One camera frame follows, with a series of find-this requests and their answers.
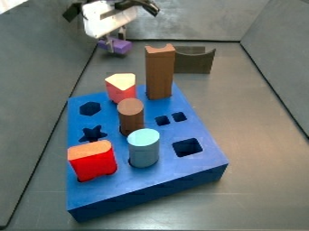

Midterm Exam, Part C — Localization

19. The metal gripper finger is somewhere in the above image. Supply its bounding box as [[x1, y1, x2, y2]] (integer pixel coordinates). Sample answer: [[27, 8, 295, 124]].
[[118, 27, 126, 41], [105, 35, 114, 53]]

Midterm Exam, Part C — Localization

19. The light blue cylinder block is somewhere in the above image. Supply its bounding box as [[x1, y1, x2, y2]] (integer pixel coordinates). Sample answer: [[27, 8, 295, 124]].
[[128, 128, 161, 168]]

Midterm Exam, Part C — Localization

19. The blue shape-sorting board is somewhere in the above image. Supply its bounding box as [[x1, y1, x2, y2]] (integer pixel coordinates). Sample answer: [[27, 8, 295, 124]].
[[68, 86, 229, 222]]

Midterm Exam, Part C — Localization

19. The brown cylinder block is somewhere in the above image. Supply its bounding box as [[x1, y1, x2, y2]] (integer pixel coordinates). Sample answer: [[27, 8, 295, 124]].
[[118, 98, 144, 136]]

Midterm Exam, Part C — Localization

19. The black curved holder block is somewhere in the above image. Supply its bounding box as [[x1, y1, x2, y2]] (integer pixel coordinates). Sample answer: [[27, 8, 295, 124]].
[[175, 46, 217, 74]]

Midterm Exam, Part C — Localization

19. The red rounded block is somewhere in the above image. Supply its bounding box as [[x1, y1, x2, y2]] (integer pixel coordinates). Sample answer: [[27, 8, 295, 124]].
[[69, 140, 118, 182]]

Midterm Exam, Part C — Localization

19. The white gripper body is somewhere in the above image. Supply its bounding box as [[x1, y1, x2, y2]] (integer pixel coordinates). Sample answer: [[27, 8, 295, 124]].
[[82, 0, 138, 39]]

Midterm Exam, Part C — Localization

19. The pink rounded triangle block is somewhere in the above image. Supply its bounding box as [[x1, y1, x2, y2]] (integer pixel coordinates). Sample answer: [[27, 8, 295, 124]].
[[106, 73, 137, 104]]

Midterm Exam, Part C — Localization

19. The purple double-square block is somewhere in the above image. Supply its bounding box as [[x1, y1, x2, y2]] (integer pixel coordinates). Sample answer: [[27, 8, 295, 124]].
[[98, 37, 132, 55]]

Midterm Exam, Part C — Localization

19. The tall brown notched block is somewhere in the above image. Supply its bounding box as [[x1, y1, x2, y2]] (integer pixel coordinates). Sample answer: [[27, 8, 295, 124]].
[[145, 43, 176, 100]]

